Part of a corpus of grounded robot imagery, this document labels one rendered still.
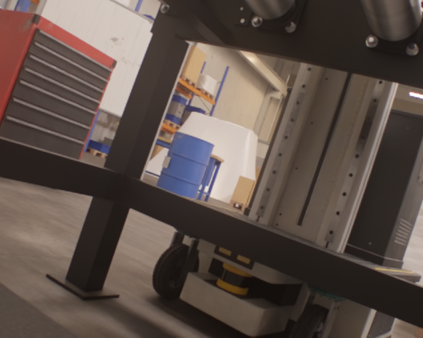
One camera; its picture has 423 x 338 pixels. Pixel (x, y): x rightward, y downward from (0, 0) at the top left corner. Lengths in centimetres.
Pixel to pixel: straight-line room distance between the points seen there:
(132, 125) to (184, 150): 509
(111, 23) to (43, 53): 286
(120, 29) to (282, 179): 431
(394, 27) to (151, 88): 64
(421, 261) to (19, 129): 337
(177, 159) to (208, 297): 511
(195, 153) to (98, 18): 215
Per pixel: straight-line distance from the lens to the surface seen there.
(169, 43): 132
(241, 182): 1107
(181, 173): 636
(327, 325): 130
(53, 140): 303
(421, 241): 449
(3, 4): 1201
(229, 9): 130
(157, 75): 130
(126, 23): 573
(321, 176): 160
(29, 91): 284
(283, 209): 164
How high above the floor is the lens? 40
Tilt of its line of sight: 2 degrees up
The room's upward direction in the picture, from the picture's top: 19 degrees clockwise
